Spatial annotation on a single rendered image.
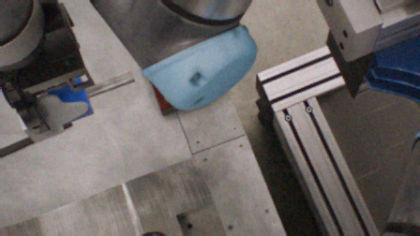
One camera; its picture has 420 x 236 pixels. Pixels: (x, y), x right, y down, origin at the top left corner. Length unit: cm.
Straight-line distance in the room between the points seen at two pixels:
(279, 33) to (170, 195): 106
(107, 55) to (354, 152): 71
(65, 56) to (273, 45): 120
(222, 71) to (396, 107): 115
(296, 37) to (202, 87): 139
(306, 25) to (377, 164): 45
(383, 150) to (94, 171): 77
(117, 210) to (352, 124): 82
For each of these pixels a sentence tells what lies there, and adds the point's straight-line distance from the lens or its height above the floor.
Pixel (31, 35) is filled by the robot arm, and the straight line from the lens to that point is 68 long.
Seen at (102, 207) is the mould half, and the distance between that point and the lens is 93.
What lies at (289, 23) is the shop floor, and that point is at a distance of 194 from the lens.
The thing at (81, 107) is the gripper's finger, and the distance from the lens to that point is 84.
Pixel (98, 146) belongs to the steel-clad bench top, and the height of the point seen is 80.
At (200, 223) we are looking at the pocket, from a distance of 94.
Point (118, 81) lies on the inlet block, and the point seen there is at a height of 93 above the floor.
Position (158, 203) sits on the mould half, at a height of 89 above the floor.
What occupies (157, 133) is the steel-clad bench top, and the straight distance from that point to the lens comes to 103.
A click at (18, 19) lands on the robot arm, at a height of 121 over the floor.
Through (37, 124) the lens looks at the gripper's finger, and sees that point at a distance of 81.
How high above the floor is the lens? 179
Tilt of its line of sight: 73 degrees down
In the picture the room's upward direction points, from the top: 9 degrees counter-clockwise
